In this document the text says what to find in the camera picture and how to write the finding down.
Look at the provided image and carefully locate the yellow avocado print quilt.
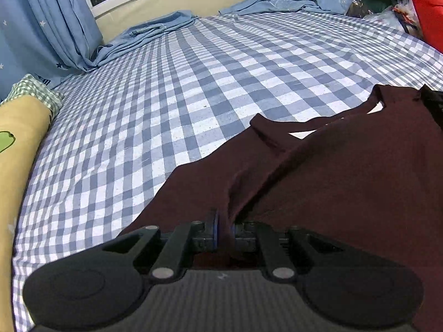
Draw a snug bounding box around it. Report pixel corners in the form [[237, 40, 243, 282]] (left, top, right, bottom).
[[0, 93, 53, 332]]

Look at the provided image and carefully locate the clear plastic bag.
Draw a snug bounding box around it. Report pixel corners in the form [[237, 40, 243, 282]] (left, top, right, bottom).
[[349, 0, 421, 37]]

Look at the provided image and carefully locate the maroon printed sweatshirt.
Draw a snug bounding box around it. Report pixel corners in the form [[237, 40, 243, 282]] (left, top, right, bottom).
[[118, 84, 443, 332]]

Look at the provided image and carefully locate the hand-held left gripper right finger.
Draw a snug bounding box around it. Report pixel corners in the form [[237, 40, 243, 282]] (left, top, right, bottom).
[[230, 221, 347, 282]]

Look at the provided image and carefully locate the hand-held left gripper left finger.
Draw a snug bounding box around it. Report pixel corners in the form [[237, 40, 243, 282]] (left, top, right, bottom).
[[102, 209, 220, 282]]

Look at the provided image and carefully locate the green checked pillow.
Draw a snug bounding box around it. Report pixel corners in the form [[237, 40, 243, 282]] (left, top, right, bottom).
[[2, 74, 65, 124]]

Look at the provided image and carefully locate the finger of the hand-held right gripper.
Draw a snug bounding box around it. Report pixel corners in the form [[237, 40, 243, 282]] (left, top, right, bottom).
[[420, 85, 443, 129]]

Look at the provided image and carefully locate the blue checked bed sheet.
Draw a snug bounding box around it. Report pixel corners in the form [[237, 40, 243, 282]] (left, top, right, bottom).
[[12, 7, 443, 330]]

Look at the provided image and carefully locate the red shopping bag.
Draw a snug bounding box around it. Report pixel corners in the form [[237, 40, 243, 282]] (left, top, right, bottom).
[[410, 0, 443, 55]]

